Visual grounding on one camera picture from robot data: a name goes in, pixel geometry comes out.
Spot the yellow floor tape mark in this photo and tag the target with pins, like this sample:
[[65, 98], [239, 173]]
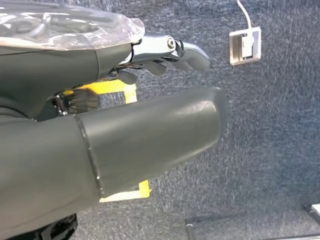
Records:
[[109, 86]]

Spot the steel floor socket box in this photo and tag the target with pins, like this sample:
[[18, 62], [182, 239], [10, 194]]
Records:
[[236, 49]]

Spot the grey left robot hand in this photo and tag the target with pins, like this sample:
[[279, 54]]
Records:
[[124, 139]]

